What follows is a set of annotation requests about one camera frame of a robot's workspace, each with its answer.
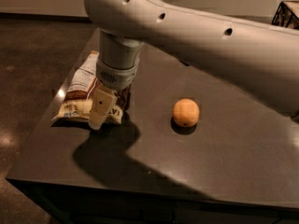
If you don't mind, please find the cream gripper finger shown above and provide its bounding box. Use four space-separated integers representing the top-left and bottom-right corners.
89 86 117 130

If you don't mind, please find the brown Late July chip bag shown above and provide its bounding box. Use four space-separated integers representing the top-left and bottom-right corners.
53 50 131 124

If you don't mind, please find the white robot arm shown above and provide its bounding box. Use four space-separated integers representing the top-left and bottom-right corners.
84 0 299 120

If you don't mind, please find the orange ball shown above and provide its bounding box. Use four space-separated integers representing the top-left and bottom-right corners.
173 99 200 128

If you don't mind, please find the black wire basket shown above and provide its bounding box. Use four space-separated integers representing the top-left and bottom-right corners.
271 1 299 30

